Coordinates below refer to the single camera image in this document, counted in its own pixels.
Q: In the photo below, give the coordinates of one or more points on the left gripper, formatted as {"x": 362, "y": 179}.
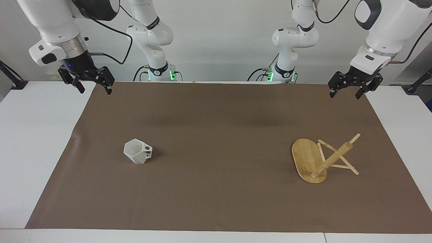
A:
{"x": 361, "y": 78}

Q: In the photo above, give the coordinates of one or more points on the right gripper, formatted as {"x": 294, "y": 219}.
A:
{"x": 80, "y": 64}

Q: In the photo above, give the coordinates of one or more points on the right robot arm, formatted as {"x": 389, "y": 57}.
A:
{"x": 54, "y": 23}

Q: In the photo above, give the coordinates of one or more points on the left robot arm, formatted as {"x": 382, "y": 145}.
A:
{"x": 388, "y": 30}

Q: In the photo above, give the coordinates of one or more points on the white angular cup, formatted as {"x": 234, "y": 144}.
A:
{"x": 136, "y": 153}

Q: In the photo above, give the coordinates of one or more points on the wooden cup rack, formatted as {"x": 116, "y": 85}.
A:
{"x": 308, "y": 160}

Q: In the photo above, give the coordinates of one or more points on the black stand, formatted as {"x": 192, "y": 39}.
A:
{"x": 18, "y": 83}
{"x": 412, "y": 88}

